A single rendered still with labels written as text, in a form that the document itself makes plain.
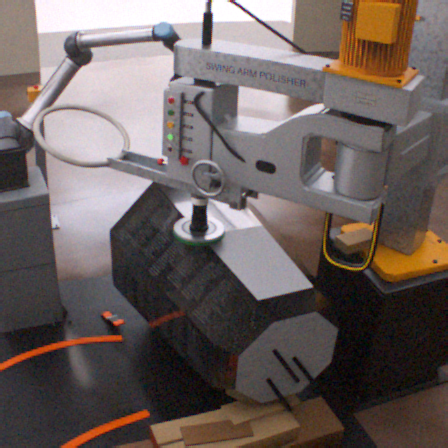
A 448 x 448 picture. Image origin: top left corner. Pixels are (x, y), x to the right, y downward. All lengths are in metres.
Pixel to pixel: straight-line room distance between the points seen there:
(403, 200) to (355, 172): 0.73
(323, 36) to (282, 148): 8.92
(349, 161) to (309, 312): 0.62
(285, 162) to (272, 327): 0.61
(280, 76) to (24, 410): 2.01
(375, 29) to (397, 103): 0.26
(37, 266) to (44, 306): 0.28
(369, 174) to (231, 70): 0.61
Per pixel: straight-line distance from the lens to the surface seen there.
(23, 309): 3.50
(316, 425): 2.82
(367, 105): 2.00
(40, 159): 4.39
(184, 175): 2.43
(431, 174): 2.68
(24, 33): 9.13
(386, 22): 1.89
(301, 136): 2.15
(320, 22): 10.96
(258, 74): 2.14
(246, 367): 2.39
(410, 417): 3.18
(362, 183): 2.14
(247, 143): 2.25
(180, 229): 2.62
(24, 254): 3.31
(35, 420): 3.03
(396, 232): 2.90
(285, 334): 2.37
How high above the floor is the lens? 2.21
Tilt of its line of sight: 29 degrees down
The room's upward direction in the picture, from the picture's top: 3 degrees clockwise
